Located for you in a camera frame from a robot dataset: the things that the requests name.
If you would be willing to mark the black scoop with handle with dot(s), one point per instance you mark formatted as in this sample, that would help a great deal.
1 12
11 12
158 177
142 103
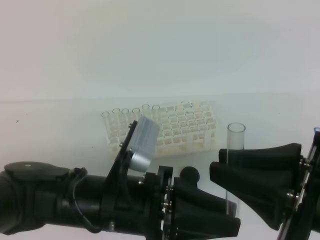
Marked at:
189 178

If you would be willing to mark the white test tube rack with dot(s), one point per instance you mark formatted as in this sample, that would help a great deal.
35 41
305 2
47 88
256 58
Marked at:
185 127

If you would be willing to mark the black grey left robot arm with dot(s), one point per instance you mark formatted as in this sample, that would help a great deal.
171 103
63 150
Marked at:
34 194

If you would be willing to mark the clear glass test tube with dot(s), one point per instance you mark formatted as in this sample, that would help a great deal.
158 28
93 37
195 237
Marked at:
235 142

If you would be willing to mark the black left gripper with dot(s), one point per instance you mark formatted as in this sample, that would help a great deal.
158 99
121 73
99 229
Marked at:
182 211

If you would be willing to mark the clear tube in rack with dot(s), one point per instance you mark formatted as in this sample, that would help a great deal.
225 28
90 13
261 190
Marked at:
116 123
106 117
156 113
124 120
136 112
145 110

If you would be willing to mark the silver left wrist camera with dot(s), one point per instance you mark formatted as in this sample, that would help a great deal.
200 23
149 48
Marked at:
142 144

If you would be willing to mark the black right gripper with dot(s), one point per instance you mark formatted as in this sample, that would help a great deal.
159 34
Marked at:
276 183

